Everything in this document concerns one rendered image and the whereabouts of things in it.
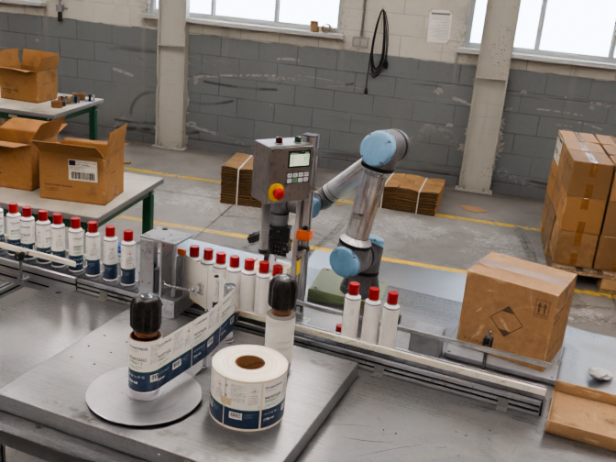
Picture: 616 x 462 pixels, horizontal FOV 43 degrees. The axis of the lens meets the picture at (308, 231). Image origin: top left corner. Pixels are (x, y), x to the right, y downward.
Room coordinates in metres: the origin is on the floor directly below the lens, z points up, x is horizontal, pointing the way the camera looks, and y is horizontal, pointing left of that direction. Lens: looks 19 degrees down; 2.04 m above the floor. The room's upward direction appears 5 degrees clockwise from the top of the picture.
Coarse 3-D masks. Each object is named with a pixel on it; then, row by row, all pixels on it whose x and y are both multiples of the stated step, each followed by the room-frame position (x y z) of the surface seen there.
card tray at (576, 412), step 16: (560, 384) 2.17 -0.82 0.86; (576, 384) 2.16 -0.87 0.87; (560, 400) 2.12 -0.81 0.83; (576, 400) 2.13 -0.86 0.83; (592, 400) 2.14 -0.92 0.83; (608, 400) 2.12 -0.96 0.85; (560, 416) 2.02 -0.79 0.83; (576, 416) 2.03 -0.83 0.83; (592, 416) 2.04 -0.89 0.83; (608, 416) 2.05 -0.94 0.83; (544, 432) 1.94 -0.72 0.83; (560, 432) 1.92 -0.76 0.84; (576, 432) 1.91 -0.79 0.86; (592, 432) 1.90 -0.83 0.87; (608, 432) 1.96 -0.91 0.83; (608, 448) 1.88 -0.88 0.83
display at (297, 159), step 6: (294, 150) 2.44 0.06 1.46; (300, 150) 2.45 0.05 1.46; (306, 150) 2.46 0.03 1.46; (294, 156) 2.44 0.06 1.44; (300, 156) 2.45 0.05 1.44; (306, 156) 2.46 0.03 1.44; (288, 162) 2.43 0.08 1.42; (294, 162) 2.44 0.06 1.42; (300, 162) 2.45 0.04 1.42; (306, 162) 2.46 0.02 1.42; (288, 168) 2.42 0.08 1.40
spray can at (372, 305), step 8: (376, 288) 2.27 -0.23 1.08; (368, 296) 2.26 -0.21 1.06; (376, 296) 2.25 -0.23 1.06; (368, 304) 2.24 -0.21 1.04; (376, 304) 2.24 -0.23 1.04; (368, 312) 2.24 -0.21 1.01; (376, 312) 2.24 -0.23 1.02; (368, 320) 2.24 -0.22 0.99; (376, 320) 2.24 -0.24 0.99; (368, 328) 2.24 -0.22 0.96; (376, 328) 2.25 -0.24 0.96; (368, 336) 2.24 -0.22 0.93; (376, 336) 2.25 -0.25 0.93
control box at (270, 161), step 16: (256, 144) 2.45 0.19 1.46; (272, 144) 2.42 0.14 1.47; (288, 144) 2.44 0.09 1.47; (304, 144) 2.47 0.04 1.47; (256, 160) 2.45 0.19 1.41; (272, 160) 2.39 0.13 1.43; (256, 176) 2.44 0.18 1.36; (272, 176) 2.40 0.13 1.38; (256, 192) 2.44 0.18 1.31; (272, 192) 2.40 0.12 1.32; (288, 192) 2.43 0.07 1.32; (304, 192) 2.47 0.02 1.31
